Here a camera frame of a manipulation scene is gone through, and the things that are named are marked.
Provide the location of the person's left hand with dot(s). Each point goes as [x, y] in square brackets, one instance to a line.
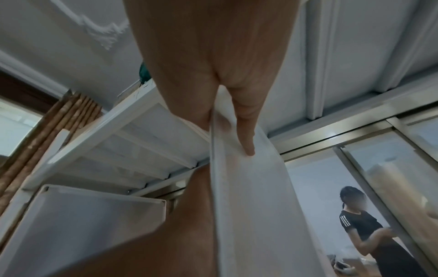
[178, 243]

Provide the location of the person's right hand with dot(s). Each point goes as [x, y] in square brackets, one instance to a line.
[205, 40]

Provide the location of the white plastic divider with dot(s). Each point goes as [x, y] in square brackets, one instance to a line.
[253, 203]
[85, 224]

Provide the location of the white metal shelving rack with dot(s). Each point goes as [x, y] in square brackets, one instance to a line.
[359, 54]

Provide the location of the green plastic package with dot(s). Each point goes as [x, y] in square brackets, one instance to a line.
[144, 73]

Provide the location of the brown patterned curtain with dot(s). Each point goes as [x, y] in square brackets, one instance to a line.
[58, 119]

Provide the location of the steel framed glass partition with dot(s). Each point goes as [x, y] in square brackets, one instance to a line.
[342, 139]

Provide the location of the white framed window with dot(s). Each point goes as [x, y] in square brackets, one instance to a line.
[13, 127]

